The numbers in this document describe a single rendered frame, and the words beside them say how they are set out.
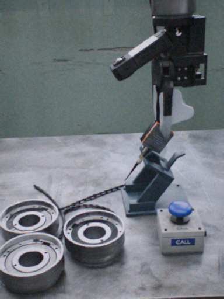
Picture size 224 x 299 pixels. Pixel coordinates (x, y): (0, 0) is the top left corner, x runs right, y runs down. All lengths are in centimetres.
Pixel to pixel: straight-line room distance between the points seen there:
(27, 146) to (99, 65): 122
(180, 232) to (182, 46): 32
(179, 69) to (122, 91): 158
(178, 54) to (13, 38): 160
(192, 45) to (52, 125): 171
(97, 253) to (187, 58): 36
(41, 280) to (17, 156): 49
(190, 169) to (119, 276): 38
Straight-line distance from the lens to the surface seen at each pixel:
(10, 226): 85
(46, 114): 245
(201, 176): 104
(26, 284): 73
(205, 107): 249
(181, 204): 80
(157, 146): 87
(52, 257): 77
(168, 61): 81
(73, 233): 81
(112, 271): 77
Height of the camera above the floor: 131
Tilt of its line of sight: 27 degrees down
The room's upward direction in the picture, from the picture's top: 2 degrees counter-clockwise
